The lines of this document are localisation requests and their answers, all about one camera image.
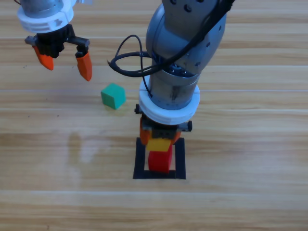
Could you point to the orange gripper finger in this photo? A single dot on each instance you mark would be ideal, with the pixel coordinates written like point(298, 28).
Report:
point(47, 62)
point(85, 67)
point(145, 137)
point(176, 136)

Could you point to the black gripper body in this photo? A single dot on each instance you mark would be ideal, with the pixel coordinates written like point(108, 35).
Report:
point(53, 43)
point(163, 133)

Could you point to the yellow cube block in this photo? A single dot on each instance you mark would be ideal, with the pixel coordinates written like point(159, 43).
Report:
point(157, 145)

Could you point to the red cube block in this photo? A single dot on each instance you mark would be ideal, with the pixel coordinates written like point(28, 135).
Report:
point(158, 162)

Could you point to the green cube block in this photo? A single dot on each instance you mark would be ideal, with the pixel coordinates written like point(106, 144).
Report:
point(113, 96)

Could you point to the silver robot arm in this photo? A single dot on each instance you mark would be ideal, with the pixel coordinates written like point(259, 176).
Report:
point(45, 19)
point(173, 48)

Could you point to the black tape square outline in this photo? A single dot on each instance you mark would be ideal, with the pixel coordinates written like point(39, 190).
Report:
point(180, 163)

